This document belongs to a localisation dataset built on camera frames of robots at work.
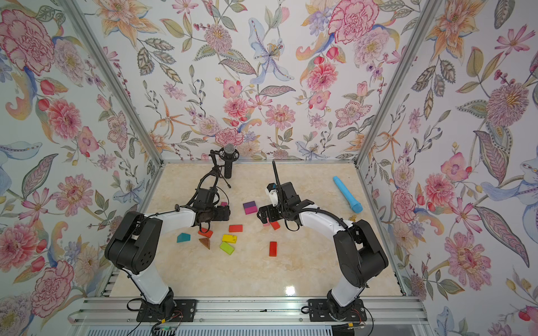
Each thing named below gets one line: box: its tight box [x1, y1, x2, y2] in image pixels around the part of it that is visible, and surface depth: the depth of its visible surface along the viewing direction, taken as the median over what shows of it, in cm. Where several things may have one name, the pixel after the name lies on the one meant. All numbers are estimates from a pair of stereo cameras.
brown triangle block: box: [198, 238, 211, 250], surface depth 91 cm
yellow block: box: [222, 233, 238, 244], surface depth 92 cm
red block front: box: [269, 241, 279, 257], surface depth 90 cm
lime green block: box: [219, 241, 235, 255], surface depth 90 cm
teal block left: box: [176, 232, 192, 243], surface depth 93 cm
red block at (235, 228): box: [229, 224, 244, 233], surface depth 97 cm
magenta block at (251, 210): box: [244, 205, 258, 215], surface depth 103 cm
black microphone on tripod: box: [195, 142, 240, 189], surface depth 103 cm
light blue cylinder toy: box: [332, 175, 363, 214], surface depth 106 cm
